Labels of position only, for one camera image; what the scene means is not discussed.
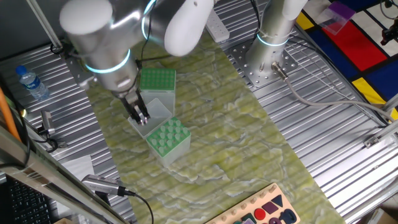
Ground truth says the white power strip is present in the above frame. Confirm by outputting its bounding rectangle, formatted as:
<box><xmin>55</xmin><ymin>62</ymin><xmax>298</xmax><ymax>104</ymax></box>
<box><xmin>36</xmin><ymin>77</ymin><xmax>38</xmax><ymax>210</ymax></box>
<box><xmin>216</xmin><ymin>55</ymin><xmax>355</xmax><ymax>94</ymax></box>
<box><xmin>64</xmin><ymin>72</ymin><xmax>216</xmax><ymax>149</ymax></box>
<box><xmin>205</xmin><ymin>9</ymin><xmax>231</xmax><ymax>44</ymax></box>

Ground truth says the clear tip box green rack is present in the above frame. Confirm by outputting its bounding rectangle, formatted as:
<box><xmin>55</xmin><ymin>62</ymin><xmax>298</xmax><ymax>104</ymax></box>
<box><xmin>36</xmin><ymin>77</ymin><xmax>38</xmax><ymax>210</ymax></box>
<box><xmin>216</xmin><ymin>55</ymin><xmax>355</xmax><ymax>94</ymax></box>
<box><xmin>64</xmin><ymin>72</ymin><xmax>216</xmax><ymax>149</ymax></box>
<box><xmin>127</xmin><ymin>98</ymin><xmax>192</xmax><ymax>168</ymax></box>
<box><xmin>139</xmin><ymin>67</ymin><xmax>177</xmax><ymax>118</ymax></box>

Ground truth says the green marble patterned mat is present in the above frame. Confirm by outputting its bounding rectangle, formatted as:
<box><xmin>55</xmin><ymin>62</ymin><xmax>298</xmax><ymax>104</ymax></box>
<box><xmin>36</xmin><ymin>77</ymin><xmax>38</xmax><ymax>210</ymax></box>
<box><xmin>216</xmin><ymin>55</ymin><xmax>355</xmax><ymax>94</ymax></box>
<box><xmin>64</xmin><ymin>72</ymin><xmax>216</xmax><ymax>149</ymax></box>
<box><xmin>85</xmin><ymin>30</ymin><xmax>348</xmax><ymax>224</ymax></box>

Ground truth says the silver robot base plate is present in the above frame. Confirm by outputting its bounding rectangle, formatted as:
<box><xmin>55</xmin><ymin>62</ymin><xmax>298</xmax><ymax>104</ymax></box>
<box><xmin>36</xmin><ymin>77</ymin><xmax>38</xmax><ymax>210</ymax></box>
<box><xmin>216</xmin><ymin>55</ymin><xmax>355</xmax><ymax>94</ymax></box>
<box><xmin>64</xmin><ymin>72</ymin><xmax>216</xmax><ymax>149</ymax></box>
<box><xmin>228</xmin><ymin>39</ymin><xmax>299</xmax><ymax>90</ymax></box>

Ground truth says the purple rack tip box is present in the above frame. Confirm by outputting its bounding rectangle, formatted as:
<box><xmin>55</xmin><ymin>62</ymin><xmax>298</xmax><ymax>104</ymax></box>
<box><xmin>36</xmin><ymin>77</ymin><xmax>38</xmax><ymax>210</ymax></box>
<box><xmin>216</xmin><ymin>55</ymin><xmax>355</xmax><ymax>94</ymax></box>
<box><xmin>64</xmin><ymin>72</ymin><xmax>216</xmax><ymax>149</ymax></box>
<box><xmin>317</xmin><ymin>1</ymin><xmax>357</xmax><ymax>35</ymax></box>

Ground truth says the aluminium profile rail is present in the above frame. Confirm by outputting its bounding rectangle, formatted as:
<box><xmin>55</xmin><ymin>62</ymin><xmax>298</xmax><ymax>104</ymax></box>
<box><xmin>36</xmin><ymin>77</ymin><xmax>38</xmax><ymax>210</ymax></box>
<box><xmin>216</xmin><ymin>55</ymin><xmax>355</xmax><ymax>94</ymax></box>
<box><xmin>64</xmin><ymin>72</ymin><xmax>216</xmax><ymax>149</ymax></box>
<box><xmin>363</xmin><ymin>93</ymin><xmax>398</xmax><ymax>149</ymax></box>

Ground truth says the cardboard carton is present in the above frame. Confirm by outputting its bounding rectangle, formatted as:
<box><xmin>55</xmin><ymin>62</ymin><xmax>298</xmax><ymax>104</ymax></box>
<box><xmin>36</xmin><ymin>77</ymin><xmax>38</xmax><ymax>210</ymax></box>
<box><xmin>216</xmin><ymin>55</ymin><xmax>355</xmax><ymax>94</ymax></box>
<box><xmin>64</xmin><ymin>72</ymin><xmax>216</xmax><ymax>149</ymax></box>
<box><xmin>368</xmin><ymin>207</ymin><xmax>398</xmax><ymax>224</ymax></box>

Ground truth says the black keyboard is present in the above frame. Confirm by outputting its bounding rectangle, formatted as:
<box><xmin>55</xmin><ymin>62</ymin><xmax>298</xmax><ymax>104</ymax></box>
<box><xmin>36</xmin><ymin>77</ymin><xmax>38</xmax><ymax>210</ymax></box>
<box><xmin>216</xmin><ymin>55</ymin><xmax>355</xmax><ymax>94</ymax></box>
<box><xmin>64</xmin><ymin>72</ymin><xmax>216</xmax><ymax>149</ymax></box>
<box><xmin>4</xmin><ymin>179</ymin><xmax>52</xmax><ymax>224</ymax></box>

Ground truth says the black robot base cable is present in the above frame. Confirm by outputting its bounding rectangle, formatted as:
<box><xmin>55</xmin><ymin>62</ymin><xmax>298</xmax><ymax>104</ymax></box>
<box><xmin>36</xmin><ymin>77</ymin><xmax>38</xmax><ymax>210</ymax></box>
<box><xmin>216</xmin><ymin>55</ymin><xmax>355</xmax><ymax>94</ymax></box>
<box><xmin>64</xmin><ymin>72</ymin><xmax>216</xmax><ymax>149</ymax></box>
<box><xmin>248</xmin><ymin>0</ymin><xmax>265</xmax><ymax>35</ymax></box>

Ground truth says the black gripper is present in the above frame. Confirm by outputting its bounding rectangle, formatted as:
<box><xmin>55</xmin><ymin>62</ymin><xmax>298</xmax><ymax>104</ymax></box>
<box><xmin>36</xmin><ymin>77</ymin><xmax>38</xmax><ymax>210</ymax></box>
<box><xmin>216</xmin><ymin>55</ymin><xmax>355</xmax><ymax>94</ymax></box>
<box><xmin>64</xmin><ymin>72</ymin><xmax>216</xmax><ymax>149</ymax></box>
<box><xmin>113</xmin><ymin>88</ymin><xmax>150</xmax><ymax>125</ymax></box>

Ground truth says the red circle puzzle piece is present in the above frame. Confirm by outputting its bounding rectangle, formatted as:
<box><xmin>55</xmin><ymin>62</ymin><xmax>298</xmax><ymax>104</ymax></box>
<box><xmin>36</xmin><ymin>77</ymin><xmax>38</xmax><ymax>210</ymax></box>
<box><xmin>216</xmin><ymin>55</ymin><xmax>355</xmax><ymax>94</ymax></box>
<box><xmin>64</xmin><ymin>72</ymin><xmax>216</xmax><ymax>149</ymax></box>
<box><xmin>254</xmin><ymin>207</ymin><xmax>267</xmax><ymax>221</ymax></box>

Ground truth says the blue ring puzzle piece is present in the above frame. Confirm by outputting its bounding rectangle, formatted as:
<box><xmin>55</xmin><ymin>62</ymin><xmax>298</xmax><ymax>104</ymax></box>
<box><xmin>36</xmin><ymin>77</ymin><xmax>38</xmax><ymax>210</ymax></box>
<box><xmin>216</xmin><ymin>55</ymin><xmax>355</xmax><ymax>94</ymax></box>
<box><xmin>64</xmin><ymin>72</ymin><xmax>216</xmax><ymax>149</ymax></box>
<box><xmin>277</xmin><ymin>208</ymin><xmax>298</xmax><ymax>224</ymax></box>

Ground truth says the grey cable metal connector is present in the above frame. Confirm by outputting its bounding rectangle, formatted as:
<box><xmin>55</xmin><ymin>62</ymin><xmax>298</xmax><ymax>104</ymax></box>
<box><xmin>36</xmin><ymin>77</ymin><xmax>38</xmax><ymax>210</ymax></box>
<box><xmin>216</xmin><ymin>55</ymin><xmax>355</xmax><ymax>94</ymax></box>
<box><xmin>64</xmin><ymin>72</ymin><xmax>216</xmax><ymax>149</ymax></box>
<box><xmin>271</xmin><ymin>61</ymin><xmax>396</xmax><ymax>124</ymax></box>

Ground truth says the white paper sheet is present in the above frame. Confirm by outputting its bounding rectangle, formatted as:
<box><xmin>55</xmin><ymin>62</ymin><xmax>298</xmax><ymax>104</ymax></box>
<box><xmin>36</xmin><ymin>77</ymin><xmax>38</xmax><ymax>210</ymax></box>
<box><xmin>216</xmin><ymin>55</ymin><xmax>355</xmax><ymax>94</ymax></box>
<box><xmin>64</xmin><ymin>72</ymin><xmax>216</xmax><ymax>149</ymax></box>
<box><xmin>60</xmin><ymin>154</ymin><xmax>96</xmax><ymax>183</ymax></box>

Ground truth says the aluminium frame beam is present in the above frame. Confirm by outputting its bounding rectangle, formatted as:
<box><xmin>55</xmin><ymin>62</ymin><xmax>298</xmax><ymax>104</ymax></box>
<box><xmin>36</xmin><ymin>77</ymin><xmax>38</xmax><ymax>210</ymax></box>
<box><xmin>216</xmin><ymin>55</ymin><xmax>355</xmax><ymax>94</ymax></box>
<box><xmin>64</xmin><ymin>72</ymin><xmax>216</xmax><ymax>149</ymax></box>
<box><xmin>0</xmin><ymin>124</ymin><xmax>128</xmax><ymax>224</ymax></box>

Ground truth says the black camera cable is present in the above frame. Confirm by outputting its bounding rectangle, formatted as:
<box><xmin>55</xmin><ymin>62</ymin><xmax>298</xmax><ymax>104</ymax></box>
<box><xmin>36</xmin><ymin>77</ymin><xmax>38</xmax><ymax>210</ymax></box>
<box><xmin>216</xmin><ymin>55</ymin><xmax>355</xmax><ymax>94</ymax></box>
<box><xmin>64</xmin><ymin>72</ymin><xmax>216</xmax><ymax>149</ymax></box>
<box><xmin>124</xmin><ymin>189</ymin><xmax>155</xmax><ymax>224</ymax></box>

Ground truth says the clear water bottle blue cap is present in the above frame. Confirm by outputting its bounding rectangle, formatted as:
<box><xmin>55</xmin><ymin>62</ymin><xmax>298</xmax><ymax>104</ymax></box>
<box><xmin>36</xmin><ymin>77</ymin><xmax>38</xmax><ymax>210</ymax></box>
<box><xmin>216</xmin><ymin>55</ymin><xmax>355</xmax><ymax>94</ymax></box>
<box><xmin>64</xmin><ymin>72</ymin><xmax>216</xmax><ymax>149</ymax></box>
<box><xmin>15</xmin><ymin>65</ymin><xmax>50</xmax><ymax>101</ymax></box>

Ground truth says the wooden shape puzzle board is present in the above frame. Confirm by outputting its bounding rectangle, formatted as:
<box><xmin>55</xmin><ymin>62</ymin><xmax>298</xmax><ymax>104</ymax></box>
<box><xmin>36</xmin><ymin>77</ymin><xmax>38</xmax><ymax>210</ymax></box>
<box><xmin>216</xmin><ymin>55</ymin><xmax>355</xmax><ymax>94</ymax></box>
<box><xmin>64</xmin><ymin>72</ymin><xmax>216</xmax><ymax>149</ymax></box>
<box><xmin>203</xmin><ymin>182</ymin><xmax>302</xmax><ymax>224</ymax></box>

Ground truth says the thin silver rod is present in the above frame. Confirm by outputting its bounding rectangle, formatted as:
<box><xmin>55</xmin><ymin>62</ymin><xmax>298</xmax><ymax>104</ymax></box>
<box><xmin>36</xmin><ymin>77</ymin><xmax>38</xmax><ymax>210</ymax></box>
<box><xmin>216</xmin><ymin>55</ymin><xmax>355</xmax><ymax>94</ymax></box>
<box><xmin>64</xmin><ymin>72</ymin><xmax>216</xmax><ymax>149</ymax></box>
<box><xmin>26</xmin><ymin>0</ymin><xmax>63</xmax><ymax>50</ymax></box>

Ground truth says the silver camera mount bracket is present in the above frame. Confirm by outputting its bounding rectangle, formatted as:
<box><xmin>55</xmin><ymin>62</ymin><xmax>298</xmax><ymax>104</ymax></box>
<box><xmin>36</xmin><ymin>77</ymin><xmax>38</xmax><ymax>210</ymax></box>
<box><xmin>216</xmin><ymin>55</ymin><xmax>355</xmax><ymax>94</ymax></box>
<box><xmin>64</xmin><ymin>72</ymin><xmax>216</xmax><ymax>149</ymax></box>
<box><xmin>67</xmin><ymin>57</ymin><xmax>96</xmax><ymax>91</ymax></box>

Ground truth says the colour block floor mat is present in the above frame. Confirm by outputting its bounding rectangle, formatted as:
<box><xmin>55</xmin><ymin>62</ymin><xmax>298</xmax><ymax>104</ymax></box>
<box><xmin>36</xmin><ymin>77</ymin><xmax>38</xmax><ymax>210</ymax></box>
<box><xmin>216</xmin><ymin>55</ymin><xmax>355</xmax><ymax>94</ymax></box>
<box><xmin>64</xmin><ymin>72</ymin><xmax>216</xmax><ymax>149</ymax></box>
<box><xmin>294</xmin><ymin>0</ymin><xmax>398</xmax><ymax>121</ymax></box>

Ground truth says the purple square puzzle piece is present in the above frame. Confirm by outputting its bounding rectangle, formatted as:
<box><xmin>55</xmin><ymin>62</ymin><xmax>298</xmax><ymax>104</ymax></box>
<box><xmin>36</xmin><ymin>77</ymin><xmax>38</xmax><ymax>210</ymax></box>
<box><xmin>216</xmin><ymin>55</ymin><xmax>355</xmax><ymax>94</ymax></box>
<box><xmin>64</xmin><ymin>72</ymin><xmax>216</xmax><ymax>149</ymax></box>
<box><xmin>261</xmin><ymin>201</ymin><xmax>279</xmax><ymax>215</ymax></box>

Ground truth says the silver depth camera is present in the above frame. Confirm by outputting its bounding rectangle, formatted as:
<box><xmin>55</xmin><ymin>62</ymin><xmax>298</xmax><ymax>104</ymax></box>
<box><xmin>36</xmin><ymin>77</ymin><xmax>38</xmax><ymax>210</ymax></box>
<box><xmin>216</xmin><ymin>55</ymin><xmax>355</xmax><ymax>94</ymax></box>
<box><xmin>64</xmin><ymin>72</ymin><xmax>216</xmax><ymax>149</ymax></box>
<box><xmin>81</xmin><ymin>174</ymin><xmax>136</xmax><ymax>197</ymax></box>

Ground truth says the orange pipe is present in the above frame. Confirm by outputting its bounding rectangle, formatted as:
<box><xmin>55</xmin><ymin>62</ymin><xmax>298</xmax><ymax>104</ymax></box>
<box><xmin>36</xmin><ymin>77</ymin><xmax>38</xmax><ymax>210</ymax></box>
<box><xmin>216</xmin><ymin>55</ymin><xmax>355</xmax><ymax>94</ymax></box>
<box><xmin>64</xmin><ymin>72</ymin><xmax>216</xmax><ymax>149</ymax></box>
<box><xmin>0</xmin><ymin>86</ymin><xmax>21</xmax><ymax>142</ymax></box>

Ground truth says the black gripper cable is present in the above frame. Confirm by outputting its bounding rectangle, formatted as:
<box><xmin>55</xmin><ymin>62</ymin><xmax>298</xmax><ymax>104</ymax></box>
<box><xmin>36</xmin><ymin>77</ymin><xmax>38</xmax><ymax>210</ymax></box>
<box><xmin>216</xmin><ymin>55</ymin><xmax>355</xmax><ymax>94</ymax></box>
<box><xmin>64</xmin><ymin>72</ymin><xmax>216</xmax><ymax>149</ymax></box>
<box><xmin>136</xmin><ymin>0</ymin><xmax>175</xmax><ymax>71</ymax></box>

